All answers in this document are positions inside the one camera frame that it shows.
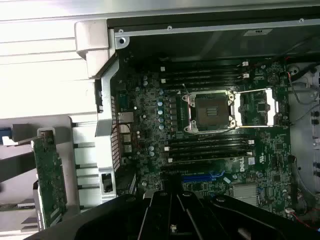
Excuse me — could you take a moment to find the silver chipset heatsink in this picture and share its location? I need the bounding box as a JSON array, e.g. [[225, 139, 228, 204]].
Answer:
[[230, 184, 260, 208]]

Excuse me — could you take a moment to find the blue expansion slot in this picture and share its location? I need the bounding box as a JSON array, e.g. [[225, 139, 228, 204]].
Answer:
[[181, 174, 218, 184]]

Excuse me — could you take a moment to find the black expansion slot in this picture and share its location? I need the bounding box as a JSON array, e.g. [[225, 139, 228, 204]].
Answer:
[[159, 164, 213, 176]]

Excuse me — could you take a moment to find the black RAM slot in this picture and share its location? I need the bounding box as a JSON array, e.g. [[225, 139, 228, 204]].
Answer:
[[166, 137, 256, 147], [159, 61, 251, 72], [159, 72, 251, 85], [159, 68, 245, 77], [159, 80, 245, 90], [167, 154, 248, 164], [163, 142, 251, 153], [166, 149, 254, 159]]

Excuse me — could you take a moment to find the green motherboard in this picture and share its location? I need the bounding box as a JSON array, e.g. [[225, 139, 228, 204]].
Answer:
[[109, 54, 300, 222]]

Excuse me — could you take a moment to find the silver rear port block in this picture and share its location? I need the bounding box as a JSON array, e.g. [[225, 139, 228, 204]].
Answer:
[[116, 111, 136, 154]]

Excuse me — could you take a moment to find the grey parts rack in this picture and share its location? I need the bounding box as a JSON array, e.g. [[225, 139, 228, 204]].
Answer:
[[0, 115, 100, 240]]

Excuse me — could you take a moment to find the CPU socket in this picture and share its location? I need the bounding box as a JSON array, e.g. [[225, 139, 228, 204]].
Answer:
[[181, 89, 237, 134]]

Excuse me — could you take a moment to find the silver socket cover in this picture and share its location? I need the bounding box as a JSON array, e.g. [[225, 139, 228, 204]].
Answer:
[[233, 87, 281, 128]]

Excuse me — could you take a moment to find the black open PC case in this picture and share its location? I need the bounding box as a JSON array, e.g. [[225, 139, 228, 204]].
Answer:
[[74, 4, 320, 240]]

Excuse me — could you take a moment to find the hard disk with blue carrier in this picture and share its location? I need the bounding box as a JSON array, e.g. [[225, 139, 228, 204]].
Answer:
[[0, 126, 14, 148]]

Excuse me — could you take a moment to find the red wire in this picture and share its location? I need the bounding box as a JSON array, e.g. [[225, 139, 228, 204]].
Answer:
[[291, 211, 320, 232]]

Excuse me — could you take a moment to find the grey wire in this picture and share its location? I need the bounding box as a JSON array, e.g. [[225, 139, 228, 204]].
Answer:
[[289, 83, 320, 106]]

